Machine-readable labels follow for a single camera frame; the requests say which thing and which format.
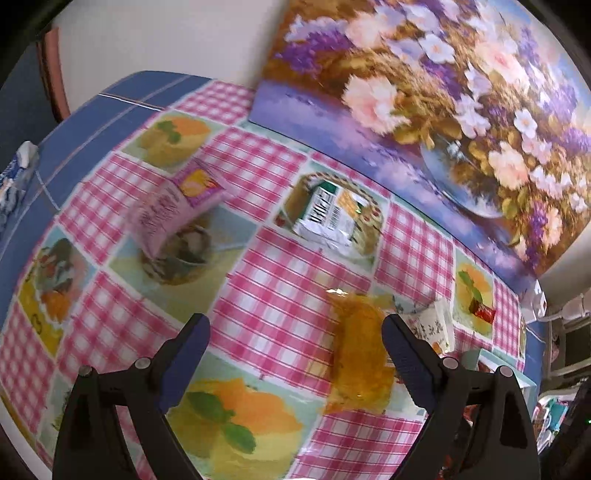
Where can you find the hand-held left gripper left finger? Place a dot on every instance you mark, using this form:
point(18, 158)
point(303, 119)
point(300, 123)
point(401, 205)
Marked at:
point(184, 360)

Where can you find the red wooden board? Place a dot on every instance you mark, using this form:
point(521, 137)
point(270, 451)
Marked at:
point(51, 74)

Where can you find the translucent orange snack packet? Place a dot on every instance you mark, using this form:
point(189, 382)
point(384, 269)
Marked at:
point(360, 360)

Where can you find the white and green snack packet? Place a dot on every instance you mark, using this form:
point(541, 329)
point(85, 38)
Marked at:
point(328, 217)

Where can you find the red candy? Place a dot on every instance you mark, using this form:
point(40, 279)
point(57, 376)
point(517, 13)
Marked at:
point(482, 311)

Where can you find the blue and white tissue pack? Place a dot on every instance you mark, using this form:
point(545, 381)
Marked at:
point(16, 184)

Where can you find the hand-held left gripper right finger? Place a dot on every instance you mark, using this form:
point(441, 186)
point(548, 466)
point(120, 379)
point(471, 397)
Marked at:
point(406, 355)

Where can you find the pink checkered dessert tablecloth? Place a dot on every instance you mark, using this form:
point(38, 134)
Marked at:
point(277, 295)

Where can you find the white power socket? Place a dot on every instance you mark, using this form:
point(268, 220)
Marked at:
point(534, 302)

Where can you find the white box with teal rim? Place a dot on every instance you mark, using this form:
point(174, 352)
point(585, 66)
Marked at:
point(468, 356)

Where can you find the white bulb lamp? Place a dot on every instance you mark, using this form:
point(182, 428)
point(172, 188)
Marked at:
point(572, 310)

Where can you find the small white snack packet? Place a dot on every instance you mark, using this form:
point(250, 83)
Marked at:
point(434, 323)

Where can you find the pink snack packet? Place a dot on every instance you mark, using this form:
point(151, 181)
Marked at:
point(171, 207)

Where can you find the flower painting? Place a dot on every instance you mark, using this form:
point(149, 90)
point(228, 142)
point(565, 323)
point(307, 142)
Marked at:
point(438, 115)

